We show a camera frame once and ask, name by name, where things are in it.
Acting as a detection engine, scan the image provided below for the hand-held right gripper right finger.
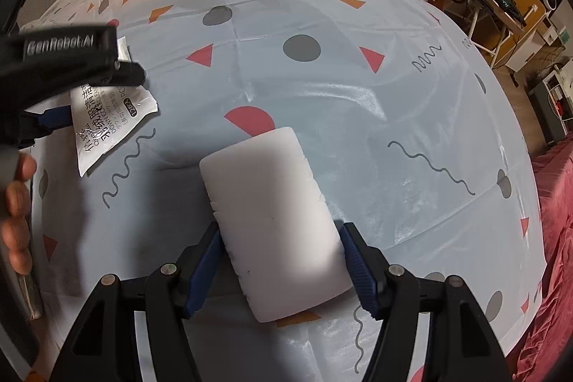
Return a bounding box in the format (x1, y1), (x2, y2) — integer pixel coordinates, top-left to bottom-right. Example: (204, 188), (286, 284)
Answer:
(338, 222), (513, 382)

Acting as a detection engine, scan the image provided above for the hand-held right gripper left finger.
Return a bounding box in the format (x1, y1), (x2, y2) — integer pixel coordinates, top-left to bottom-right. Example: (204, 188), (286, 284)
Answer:
(48, 221), (225, 382)

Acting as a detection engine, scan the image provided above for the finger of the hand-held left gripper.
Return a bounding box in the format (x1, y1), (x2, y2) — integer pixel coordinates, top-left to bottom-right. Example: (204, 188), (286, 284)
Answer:
(107, 60), (148, 88)
(17, 105), (75, 148)

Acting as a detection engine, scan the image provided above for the white wipe sachet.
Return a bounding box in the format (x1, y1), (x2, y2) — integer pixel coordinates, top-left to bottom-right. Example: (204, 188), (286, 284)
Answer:
(71, 37), (159, 178)

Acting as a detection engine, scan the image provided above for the white sponge block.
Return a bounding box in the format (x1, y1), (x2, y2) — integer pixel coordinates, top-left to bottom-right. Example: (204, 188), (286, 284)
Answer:
(199, 126), (352, 324)

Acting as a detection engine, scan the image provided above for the person's left hand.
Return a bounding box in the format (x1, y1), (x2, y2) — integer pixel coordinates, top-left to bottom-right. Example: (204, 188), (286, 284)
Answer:
(0, 154), (39, 275)

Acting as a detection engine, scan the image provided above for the patterned plastic tablecloth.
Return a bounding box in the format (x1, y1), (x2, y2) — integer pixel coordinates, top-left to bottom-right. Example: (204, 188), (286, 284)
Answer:
(0, 0), (549, 382)

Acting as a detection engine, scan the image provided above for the pink quilt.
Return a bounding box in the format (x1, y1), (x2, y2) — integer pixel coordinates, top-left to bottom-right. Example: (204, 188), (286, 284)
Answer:
(510, 140), (573, 382)

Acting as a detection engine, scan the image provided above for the low grey shelf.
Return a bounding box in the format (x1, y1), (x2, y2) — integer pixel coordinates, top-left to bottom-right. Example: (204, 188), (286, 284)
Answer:
(528, 64), (573, 145)

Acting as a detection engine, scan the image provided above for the wooden board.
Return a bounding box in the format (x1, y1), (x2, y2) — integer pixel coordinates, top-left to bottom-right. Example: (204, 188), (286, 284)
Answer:
(497, 0), (565, 72)

